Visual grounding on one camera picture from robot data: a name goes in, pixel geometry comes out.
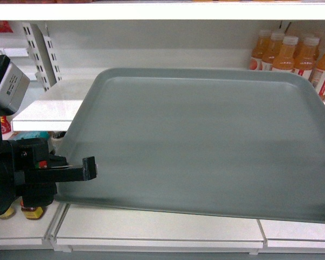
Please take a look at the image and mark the white metal shelf unit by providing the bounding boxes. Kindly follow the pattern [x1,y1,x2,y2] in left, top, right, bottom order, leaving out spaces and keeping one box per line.
[0,1,325,259]

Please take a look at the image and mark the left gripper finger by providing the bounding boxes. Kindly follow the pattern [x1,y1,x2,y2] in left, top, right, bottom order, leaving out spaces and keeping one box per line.
[24,157,97,184]

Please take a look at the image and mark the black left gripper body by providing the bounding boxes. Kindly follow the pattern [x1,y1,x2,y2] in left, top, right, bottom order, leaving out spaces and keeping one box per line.
[14,138,68,207]

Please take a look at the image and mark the grey silver serving tray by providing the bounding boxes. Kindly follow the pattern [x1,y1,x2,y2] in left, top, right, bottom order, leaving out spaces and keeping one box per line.
[56,68,325,223]

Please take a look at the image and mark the middle orange juice bottle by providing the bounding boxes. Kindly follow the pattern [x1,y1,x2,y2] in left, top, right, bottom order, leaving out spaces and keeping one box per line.
[292,36,320,80]

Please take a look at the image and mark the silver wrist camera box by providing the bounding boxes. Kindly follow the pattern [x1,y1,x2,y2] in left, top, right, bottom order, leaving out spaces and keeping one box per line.
[0,55,30,116]

